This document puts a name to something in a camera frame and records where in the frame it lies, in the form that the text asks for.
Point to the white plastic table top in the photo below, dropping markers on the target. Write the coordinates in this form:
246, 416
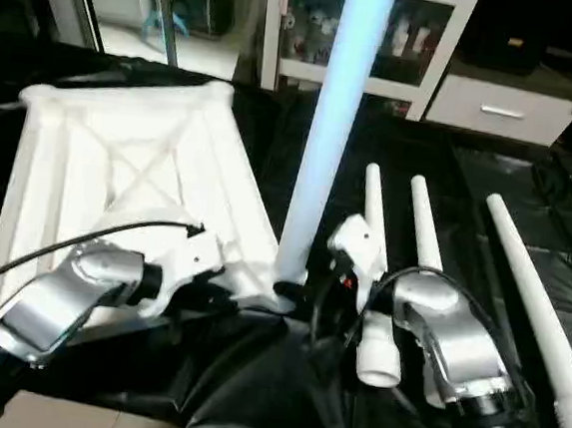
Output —
120, 159

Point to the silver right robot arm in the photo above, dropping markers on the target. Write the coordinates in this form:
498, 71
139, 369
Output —
460, 339

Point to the black mat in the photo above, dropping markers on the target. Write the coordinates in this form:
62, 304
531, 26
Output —
519, 184

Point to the white glass-door cabinet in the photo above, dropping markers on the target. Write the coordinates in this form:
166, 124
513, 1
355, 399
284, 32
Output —
427, 86

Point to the white drawer unit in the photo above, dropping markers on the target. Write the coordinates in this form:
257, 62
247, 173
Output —
505, 110

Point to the light blue plastic stand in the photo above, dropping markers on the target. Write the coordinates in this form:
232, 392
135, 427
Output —
157, 20

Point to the black box with orange label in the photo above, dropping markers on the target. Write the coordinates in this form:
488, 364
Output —
507, 38

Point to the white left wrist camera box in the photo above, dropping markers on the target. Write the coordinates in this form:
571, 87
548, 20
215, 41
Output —
187, 255

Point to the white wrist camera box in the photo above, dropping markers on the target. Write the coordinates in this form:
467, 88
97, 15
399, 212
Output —
187, 255
359, 240

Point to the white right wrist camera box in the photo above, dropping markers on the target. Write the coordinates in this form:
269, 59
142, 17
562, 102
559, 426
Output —
359, 240

